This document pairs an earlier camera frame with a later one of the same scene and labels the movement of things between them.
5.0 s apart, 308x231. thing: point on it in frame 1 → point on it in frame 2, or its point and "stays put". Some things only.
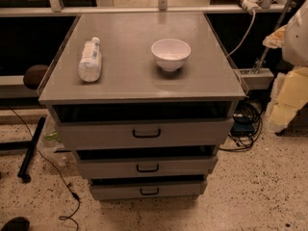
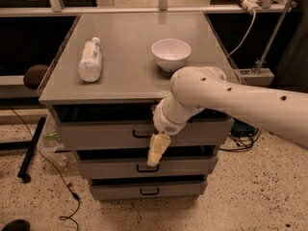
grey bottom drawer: x=105 y=190 stays put
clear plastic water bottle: x=90 y=64 stays put
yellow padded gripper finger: x=289 y=96 → x=158 y=145
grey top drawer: x=85 y=134 stays put
